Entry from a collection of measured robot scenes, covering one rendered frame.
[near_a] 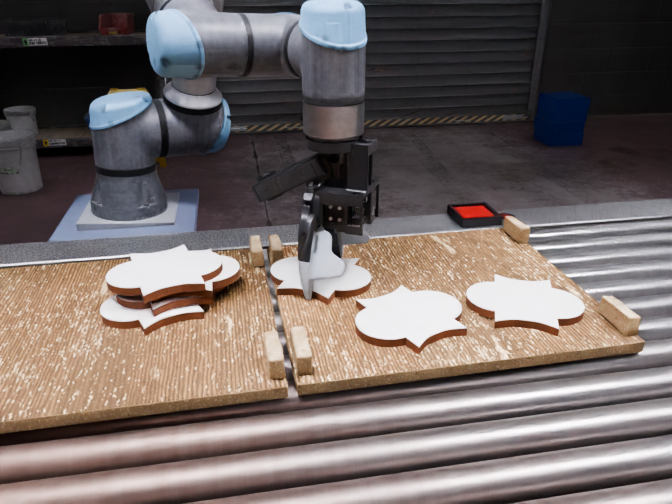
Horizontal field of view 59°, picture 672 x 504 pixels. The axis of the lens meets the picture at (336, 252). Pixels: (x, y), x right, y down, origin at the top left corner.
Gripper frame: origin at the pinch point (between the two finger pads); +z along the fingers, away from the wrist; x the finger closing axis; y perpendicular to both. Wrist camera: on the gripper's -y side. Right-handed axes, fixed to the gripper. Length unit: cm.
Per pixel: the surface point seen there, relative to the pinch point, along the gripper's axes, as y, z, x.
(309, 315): 2.3, 0.6, -9.3
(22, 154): -294, 67, 207
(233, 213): -149, 94, 222
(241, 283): -9.8, 0.6, -4.9
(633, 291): 41.5, 3.1, 16.8
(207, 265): -11.7, -4.2, -9.8
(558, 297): 31.2, -0.5, 4.4
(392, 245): 6.3, 0.6, 14.7
